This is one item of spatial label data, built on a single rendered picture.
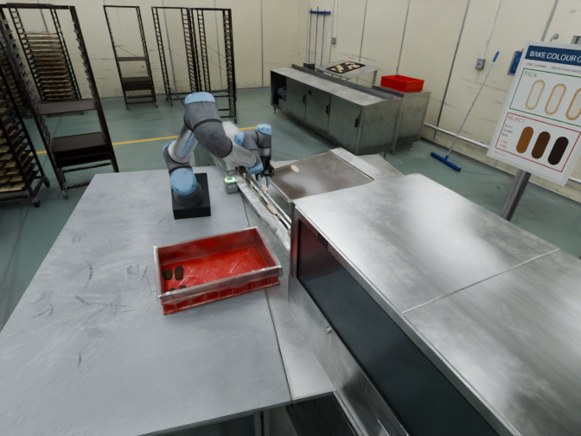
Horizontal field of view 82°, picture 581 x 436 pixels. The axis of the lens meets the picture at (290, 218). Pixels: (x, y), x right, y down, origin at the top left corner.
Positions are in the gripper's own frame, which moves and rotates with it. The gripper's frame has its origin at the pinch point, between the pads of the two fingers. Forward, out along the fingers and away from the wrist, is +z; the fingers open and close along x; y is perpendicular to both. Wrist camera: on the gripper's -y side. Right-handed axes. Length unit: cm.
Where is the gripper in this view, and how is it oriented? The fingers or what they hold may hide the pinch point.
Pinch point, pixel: (264, 185)
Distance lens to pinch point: 192.6
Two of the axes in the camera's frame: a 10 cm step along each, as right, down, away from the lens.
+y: 4.1, 5.0, -7.7
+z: -0.3, 8.5, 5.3
